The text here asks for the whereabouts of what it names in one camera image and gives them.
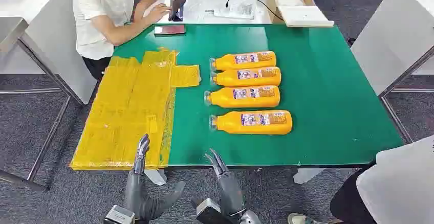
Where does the steel table with frame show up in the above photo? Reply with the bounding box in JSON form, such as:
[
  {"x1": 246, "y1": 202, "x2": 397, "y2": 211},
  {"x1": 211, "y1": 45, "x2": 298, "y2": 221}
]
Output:
[{"x1": 0, "y1": 16, "x2": 84, "y2": 193}]

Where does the seated person's right hand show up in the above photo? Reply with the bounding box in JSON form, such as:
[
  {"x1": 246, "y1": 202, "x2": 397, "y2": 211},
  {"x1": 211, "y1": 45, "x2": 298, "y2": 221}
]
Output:
[{"x1": 147, "y1": 3, "x2": 172, "y2": 25}]

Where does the white power strip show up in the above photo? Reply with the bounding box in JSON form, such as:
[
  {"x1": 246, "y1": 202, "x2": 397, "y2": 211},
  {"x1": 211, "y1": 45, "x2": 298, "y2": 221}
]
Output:
[{"x1": 213, "y1": 4, "x2": 255, "y2": 20}]

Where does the white table leg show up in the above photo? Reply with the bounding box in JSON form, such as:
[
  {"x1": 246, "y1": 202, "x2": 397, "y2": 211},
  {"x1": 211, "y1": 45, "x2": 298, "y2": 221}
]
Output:
[
  {"x1": 145, "y1": 169, "x2": 167, "y2": 187},
  {"x1": 293, "y1": 168, "x2": 326, "y2": 185}
]

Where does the open cardboard box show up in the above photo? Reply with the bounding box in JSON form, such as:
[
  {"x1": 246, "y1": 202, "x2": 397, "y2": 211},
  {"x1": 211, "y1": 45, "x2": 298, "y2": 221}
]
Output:
[{"x1": 267, "y1": 0, "x2": 317, "y2": 25}]

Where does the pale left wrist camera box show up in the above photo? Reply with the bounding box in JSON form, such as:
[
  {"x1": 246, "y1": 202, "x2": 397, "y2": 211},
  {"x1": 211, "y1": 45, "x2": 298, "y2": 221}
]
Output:
[{"x1": 102, "y1": 205, "x2": 136, "y2": 224}]

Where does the white desk with panel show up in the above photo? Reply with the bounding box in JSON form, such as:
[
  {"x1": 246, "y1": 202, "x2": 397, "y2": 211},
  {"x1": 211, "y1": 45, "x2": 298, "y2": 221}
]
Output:
[{"x1": 0, "y1": 0, "x2": 98, "y2": 105}]

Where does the black power cable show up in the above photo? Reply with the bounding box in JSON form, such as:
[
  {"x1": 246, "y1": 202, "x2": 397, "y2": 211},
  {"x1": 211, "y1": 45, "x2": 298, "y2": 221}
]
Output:
[{"x1": 225, "y1": 0, "x2": 284, "y2": 21}]

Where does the white desk with electronics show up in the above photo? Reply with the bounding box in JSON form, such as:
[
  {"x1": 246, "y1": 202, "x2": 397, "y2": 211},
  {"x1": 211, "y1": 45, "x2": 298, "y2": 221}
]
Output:
[{"x1": 144, "y1": 0, "x2": 272, "y2": 25}]

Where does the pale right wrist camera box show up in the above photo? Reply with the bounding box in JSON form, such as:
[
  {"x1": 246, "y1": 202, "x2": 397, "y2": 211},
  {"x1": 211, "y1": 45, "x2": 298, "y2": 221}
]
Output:
[{"x1": 196, "y1": 198, "x2": 235, "y2": 224}]

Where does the green table mat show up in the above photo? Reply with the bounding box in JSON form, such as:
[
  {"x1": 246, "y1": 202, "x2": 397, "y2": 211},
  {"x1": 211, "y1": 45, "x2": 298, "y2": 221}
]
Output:
[{"x1": 113, "y1": 24, "x2": 404, "y2": 167}]

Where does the orange drink bottle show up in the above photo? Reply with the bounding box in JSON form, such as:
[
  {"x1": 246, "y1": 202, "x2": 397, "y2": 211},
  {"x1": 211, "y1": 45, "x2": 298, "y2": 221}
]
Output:
[
  {"x1": 209, "y1": 109, "x2": 293, "y2": 136},
  {"x1": 204, "y1": 85, "x2": 281, "y2": 109},
  {"x1": 209, "y1": 51, "x2": 277, "y2": 71},
  {"x1": 210, "y1": 66, "x2": 282, "y2": 87}
]

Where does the black tablet on stand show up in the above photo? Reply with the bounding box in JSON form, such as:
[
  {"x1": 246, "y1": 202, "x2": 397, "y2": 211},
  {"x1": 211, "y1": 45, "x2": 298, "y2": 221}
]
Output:
[{"x1": 168, "y1": 0, "x2": 187, "y2": 22}]

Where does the dark red smartphone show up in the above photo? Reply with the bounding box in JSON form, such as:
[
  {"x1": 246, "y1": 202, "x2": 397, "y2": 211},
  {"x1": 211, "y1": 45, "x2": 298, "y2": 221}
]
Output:
[{"x1": 154, "y1": 24, "x2": 186, "y2": 36}]

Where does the white desk with metal frame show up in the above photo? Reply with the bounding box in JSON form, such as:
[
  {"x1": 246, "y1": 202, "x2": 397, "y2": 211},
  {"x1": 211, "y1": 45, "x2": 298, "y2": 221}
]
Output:
[{"x1": 351, "y1": 0, "x2": 434, "y2": 145}]

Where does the white flat box lid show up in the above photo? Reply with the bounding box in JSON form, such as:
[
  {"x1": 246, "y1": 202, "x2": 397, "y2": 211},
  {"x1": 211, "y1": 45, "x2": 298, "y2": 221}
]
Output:
[{"x1": 277, "y1": 5, "x2": 335, "y2": 28}]

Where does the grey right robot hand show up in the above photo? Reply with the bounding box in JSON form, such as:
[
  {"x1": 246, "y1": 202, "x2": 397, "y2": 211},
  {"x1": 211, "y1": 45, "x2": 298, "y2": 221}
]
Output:
[{"x1": 204, "y1": 148, "x2": 246, "y2": 216}]

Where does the yellow plastic sheet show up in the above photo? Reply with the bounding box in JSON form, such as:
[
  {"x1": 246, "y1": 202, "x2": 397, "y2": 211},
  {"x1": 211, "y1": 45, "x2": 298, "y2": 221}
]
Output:
[{"x1": 70, "y1": 48, "x2": 201, "y2": 171}]

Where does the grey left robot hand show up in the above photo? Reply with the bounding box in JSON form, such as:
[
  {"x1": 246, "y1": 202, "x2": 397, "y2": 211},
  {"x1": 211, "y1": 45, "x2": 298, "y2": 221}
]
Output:
[{"x1": 123, "y1": 133, "x2": 186, "y2": 221}]

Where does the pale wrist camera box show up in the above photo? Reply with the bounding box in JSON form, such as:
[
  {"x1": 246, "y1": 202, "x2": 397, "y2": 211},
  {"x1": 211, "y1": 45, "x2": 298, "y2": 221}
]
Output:
[
  {"x1": 196, "y1": 198, "x2": 235, "y2": 224},
  {"x1": 102, "y1": 205, "x2": 136, "y2": 224}
]

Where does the person in pale top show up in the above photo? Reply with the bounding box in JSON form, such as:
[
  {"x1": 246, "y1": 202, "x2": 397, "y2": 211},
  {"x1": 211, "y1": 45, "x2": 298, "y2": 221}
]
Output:
[{"x1": 287, "y1": 134, "x2": 434, "y2": 224}]

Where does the seated person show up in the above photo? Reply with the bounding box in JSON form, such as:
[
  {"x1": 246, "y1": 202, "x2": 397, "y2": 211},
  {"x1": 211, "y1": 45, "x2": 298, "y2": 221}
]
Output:
[{"x1": 70, "y1": 0, "x2": 172, "y2": 81}]

